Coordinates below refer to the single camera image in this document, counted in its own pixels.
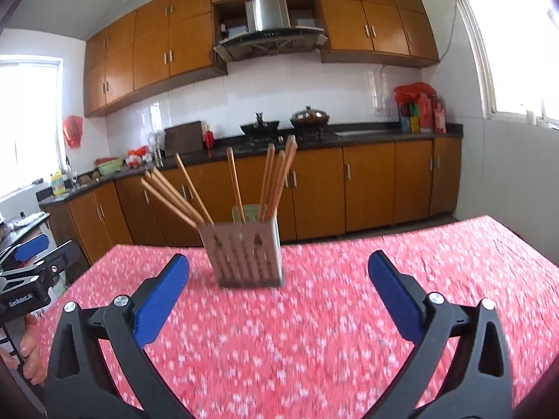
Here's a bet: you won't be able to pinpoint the bamboo chopstick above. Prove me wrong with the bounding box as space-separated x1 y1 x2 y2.
269 135 298 220
140 179 197 229
140 171 204 229
263 149 285 220
174 153 214 225
258 143 275 221
226 147 245 223
150 168 204 226

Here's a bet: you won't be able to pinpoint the lower wooden kitchen cabinets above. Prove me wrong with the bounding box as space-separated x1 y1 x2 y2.
39 123 464 265

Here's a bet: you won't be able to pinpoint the wooden kitchen cabinets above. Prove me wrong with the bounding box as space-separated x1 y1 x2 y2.
84 0 440 116
39 123 464 265

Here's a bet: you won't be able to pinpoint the upper wooden kitchen cabinets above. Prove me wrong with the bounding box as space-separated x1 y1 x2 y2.
84 0 440 116

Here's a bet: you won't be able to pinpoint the black wok with utensils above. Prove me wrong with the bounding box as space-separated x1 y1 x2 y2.
241 112 280 137

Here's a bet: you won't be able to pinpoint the person's left hand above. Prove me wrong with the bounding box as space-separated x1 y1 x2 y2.
0 313 46 385

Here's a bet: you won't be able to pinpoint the yellow detergent bottle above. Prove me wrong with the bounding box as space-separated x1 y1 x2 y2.
50 171 66 197

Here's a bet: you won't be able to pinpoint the green basin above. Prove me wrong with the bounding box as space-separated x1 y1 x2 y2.
95 158 124 177

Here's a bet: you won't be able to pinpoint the hanging red plastic bag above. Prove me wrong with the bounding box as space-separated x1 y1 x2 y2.
63 116 84 149

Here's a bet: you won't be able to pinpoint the red white plastic bag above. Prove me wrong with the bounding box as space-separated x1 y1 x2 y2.
125 146 153 168

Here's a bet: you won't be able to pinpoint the pink floral tablecloth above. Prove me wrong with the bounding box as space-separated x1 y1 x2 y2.
36 214 559 419

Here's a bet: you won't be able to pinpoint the perforated metal utensil holder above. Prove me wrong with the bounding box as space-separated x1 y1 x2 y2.
198 204 284 288

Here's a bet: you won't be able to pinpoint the dark wooden cutting board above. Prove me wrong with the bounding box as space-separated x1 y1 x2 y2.
164 121 204 158

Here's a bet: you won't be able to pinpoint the red bottle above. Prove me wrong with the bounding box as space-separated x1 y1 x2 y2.
203 124 215 150

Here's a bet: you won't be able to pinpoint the red bag with groceries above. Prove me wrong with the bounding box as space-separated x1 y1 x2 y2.
393 81 447 133

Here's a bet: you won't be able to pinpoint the wok with lid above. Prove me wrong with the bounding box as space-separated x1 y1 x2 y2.
290 106 330 129

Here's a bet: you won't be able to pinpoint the steel range hood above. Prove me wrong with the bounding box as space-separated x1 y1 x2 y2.
213 0 328 63

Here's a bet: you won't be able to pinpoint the window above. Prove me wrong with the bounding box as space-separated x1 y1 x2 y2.
457 0 558 130

